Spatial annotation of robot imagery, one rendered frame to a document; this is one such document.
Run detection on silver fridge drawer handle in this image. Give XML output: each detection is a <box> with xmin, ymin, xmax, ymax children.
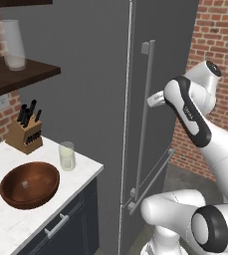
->
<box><xmin>127</xmin><ymin>147</ymin><xmax>176</xmax><ymax>216</ymax></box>

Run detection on clear glass vase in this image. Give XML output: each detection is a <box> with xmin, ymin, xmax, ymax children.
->
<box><xmin>0</xmin><ymin>19</ymin><xmax>28</xmax><ymax>72</ymax></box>

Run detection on long silver fridge door handle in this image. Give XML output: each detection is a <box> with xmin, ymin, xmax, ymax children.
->
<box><xmin>133</xmin><ymin>39</ymin><xmax>156</xmax><ymax>201</ymax></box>

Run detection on dark blue cabinet drawer front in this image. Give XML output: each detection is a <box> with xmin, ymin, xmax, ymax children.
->
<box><xmin>16</xmin><ymin>176</ymin><xmax>99</xmax><ymax>255</ymax></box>

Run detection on grey fridge drawer front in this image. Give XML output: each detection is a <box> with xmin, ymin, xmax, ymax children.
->
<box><xmin>117</xmin><ymin>155</ymin><xmax>173</xmax><ymax>255</ymax></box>

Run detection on wooden knife block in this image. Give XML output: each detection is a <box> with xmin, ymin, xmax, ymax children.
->
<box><xmin>4</xmin><ymin>114</ymin><xmax>44</xmax><ymax>155</ymax></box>

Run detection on glass of lemonade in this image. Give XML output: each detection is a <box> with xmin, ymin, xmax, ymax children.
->
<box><xmin>58</xmin><ymin>140</ymin><xmax>77</xmax><ymax>172</ymax></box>

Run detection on dark wooden wall shelf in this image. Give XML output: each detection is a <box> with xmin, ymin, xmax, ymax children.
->
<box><xmin>0</xmin><ymin>0</ymin><xmax>54</xmax><ymax>9</ymax></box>
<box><xmin>0</xmin><ymin>55</ymin><xmax>62</xmax><ymax>102</ymax></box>

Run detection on dark blue cabinet door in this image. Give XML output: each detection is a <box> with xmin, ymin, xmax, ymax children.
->
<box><xmin>60</xmin><ymin>193</ymin><xmax>101</xmax><ymax>255</ymax></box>

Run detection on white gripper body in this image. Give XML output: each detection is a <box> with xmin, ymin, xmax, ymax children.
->
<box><xmin>146</xmin><ymin>91</ymin><xmax>167</xmax><ymax>109</ymax></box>

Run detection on brown wooden bowl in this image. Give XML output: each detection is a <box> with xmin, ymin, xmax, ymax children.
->
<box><xmin>0</xmin><ymin>160</ymin><xmax>62</xmax><ymax>210</ymax></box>

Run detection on grey fridge door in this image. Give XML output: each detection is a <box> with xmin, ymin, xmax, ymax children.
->
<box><xmin>119</xmin><ymin>0</ymin><xmax>200</xmax><ymax>207</ymax></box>

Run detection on grey fridge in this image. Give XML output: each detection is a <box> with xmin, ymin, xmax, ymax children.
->
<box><xmin>0</xmin><ymin>0</ymin><xmax>200</xmax><ymax>255</ymax></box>

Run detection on white wall outlet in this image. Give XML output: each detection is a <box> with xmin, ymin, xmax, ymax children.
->
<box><xmin>0</xmin><ymin>93</ymin><xmax>11</xmax><ymax>113</ymax></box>

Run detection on black knife handle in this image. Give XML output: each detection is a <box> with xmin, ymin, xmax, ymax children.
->
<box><xmin>29</xmin><ymin>99</ymin><xmax>38</xmax><ymax>118</ymax></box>
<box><xmin>17</xmin><ymin>104</ymin><xmax>28</xmax><ymax>123</ymax></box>
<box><xmin>22</xmin><ymin>108</ymin><xmax>33</xmax><ymax>129</ymax></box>
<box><xmin>34</xmin><ymin>109</ymin><xmax>43</xmax><ymax>124</ymax></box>

